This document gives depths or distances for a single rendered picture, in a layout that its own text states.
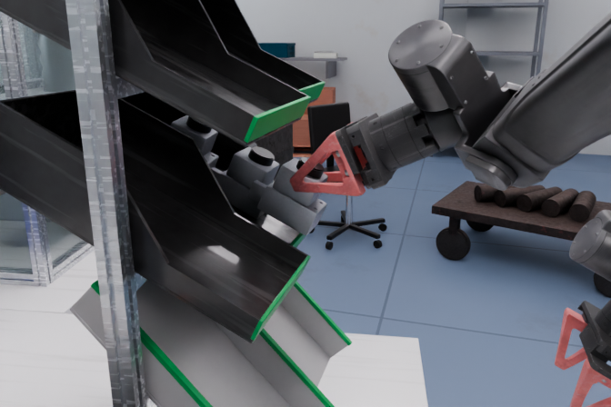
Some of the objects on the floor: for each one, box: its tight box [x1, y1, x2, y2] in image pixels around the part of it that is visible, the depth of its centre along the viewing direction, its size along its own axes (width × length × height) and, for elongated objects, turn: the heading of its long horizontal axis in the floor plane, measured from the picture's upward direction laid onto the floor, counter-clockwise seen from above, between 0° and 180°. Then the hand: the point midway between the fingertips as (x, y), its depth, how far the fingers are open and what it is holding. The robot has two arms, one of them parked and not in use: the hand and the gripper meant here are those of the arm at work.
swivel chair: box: [307, 102, 393, 250], centre depth 367 cm, size 60×60×94 cm
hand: (305, 178), depth 57 cm, fingers closed on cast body, 4 cm apart
